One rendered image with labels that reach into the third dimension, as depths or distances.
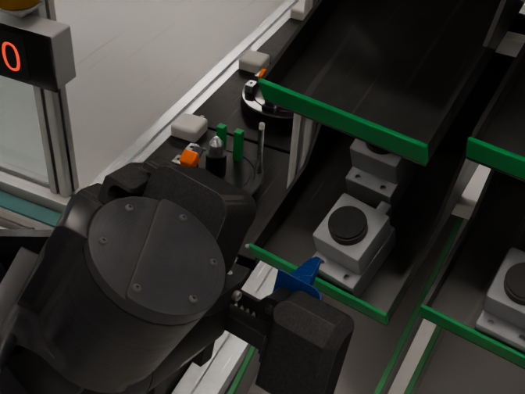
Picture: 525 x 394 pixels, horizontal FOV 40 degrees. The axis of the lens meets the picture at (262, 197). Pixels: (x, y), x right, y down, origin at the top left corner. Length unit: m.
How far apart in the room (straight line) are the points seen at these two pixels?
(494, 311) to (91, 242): 0.37
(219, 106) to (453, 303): 0.71
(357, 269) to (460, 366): 0.20
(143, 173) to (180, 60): 1.23
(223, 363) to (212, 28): 1.04
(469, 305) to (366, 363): 0.16
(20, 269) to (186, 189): 0.09
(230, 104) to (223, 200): 0.90
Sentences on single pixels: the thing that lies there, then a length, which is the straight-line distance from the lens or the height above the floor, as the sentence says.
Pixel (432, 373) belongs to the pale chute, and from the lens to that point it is 0.74.
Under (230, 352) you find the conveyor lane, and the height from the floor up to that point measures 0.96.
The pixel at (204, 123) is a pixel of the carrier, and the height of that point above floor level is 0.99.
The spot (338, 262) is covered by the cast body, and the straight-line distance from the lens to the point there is 0.58.
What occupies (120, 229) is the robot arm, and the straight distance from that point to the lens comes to 0.28.
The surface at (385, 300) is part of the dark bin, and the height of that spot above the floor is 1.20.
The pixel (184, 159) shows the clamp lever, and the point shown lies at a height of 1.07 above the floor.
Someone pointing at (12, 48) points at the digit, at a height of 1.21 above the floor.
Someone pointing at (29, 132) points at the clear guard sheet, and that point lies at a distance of 1.06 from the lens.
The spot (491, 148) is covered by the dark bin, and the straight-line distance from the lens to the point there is 0.49.
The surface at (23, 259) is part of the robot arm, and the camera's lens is 0.33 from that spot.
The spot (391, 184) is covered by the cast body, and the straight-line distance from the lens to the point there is 0.62.
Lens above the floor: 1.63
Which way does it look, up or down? 39 degrees down
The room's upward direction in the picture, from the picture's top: 4 degrees clockwise
